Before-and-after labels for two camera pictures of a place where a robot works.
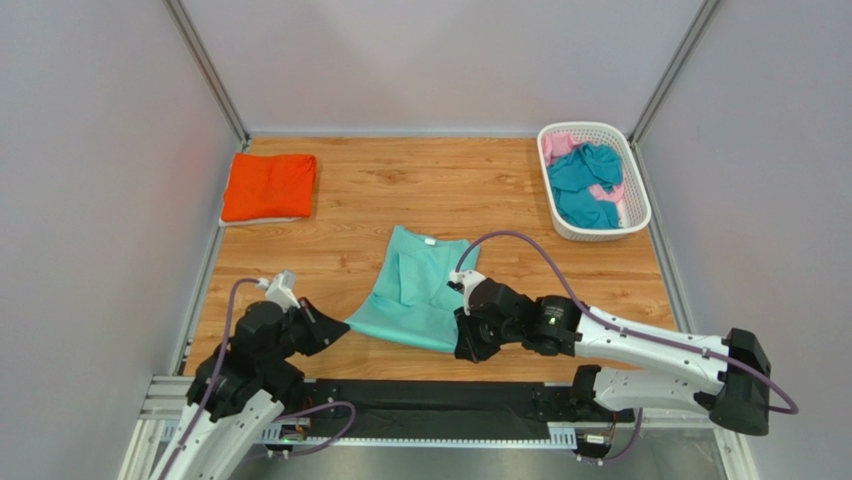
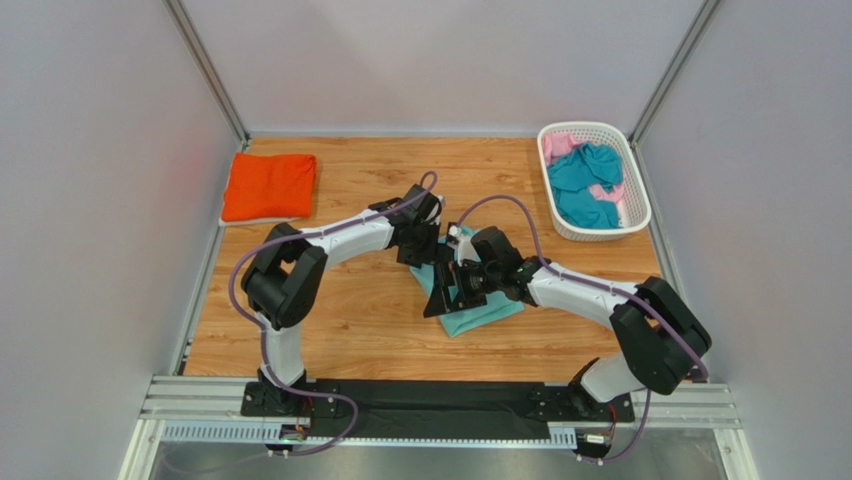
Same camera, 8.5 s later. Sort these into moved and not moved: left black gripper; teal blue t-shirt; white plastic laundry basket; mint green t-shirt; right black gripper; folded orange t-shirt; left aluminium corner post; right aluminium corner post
Moved: left black gripper; right black gripper; mint green t-shirt
Not moved: left aluminium corner post; white plastic laundry basket; teal blue t-shirt; folded orange t-shirt; right aluminium corner post
